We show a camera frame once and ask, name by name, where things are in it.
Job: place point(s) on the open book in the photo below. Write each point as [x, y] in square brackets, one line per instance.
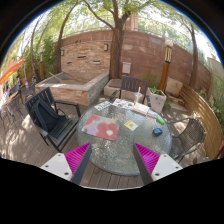
[140, 108]

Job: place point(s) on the dark green patio chair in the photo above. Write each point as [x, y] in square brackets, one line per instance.
[64, 129]

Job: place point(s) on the round glass patio table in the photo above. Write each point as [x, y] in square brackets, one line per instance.
[117, 156]

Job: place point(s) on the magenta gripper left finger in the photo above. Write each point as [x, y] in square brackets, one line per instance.
[70, 166]

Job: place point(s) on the floral red placemat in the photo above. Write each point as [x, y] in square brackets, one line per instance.
[102, 127]

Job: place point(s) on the curved wooden bench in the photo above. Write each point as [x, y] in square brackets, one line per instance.
[213, 132]

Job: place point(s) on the wicker metal chair right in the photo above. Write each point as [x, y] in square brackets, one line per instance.
[188, 141]

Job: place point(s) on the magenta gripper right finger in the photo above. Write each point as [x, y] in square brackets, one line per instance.
[153, 166]

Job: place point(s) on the plastic cup with straw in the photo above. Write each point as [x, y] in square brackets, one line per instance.
[137, 95]

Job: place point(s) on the central tree trunk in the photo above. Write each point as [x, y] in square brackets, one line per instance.
[115, 52]

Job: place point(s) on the yellow square coaster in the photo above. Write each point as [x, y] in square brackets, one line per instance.
[131, 125]

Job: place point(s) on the orange patio umbrella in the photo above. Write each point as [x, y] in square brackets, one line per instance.
[12, 67]

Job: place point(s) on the dark wooden far chair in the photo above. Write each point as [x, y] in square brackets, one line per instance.
[133, 85]

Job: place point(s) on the illustrated magazine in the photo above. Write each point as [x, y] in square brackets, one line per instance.
[123, 103]

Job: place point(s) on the black and white paper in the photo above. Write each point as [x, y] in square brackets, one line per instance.
[102, 105]

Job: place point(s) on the black backpack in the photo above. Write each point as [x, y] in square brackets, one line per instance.
[45, 116]

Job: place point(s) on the green cylindrical bottle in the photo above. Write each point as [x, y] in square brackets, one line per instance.
[160, 120]

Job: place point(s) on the stone raised fountain basin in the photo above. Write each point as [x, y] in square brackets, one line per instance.
[64, 87]

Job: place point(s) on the wooden lamp post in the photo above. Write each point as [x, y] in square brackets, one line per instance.
[167, 61]

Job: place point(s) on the white planter pot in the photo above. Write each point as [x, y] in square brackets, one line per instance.
[157, 100]

